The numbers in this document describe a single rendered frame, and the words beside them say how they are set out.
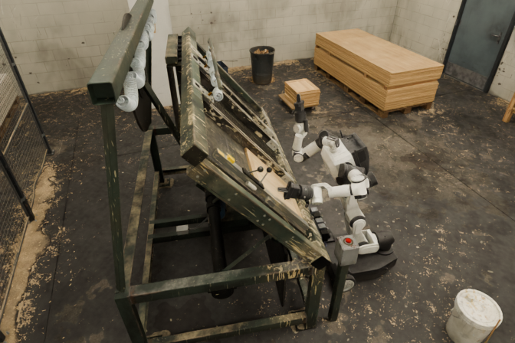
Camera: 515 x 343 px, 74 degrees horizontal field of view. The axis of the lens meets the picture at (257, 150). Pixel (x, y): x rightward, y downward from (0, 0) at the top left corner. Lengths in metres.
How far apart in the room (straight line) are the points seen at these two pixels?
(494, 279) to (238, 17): 6.14
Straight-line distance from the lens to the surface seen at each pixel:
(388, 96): 5.88
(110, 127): 1.64
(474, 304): 3.22
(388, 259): 3.47
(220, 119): 2.41
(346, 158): 2.46
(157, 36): 5.92
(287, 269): 2.43
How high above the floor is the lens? 2.73
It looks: 34 degrees down
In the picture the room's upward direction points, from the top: straight up
